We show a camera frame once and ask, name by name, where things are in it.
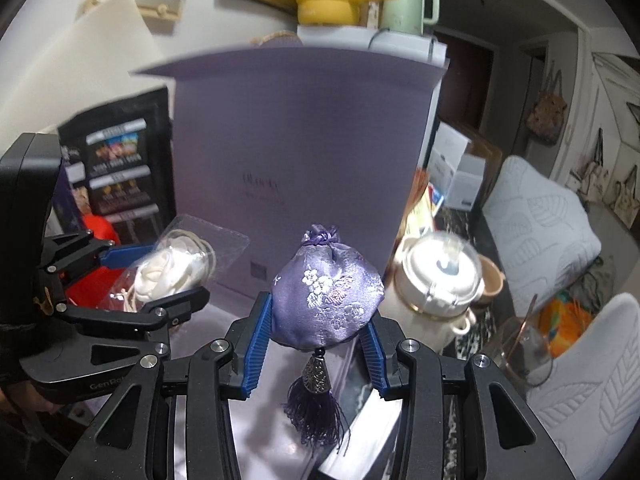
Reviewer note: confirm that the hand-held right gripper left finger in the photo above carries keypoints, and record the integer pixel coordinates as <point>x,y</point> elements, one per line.
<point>257,345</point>

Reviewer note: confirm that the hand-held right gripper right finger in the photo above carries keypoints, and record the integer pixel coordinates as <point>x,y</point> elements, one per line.
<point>372,360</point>

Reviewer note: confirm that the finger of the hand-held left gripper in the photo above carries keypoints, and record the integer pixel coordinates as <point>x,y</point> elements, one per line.
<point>150,312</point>
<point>130,256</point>

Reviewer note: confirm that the clear bag with white flower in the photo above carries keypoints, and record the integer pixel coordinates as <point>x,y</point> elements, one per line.
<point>170,270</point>

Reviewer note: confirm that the purple embroidered tassel sachet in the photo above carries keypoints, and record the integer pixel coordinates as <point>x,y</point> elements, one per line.
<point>325,300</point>

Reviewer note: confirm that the lavender gift box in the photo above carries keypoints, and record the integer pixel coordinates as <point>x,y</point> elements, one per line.
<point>300,160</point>

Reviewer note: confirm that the person's left hand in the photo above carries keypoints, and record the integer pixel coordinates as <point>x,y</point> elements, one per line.
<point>30,401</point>

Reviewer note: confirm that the red box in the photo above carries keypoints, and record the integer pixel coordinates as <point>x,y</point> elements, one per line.
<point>97,227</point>

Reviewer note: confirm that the cream pot with clear lid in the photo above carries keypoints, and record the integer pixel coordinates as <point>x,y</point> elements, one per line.
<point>430,300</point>

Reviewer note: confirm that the black printed pouch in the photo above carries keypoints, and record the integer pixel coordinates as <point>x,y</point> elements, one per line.
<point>120,160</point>

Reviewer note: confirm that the white foam sheet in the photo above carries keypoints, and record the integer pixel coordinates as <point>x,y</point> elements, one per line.
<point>75,70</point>

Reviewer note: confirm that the brown bowl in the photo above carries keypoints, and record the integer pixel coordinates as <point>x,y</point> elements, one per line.
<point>492,280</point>

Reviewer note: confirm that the clear glass cup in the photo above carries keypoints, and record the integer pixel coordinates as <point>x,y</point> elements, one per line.
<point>530,355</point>

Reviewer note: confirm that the thin metal stirrer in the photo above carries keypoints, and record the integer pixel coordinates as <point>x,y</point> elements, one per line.
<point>527,315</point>

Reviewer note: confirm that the orange patterned packet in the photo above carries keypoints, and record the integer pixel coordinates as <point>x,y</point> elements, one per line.
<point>422,205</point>

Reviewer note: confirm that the orange cloth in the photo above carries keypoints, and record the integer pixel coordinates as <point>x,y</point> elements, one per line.
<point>567,325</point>

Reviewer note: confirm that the white cardboard box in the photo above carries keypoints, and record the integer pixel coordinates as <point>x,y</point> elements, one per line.
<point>455,165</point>

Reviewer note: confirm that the white quilted leaf pillow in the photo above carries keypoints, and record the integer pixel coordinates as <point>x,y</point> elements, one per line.
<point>540,230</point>
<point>600,400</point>

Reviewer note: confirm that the brown cardboard box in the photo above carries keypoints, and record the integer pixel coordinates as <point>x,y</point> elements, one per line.
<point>490,152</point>

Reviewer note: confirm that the dark wooden door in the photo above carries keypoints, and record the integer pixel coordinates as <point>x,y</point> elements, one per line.
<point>465,80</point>

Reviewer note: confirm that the brown hanging bag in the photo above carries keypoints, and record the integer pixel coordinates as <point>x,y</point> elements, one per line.
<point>547,115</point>

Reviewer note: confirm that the white flat box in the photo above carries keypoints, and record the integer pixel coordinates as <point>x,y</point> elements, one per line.
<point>340,37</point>

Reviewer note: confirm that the pale green mug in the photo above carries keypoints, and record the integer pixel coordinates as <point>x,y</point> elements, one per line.
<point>402,2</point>

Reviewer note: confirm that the cream tote bags on wall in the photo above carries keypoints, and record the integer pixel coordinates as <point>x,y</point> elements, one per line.
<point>610,175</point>

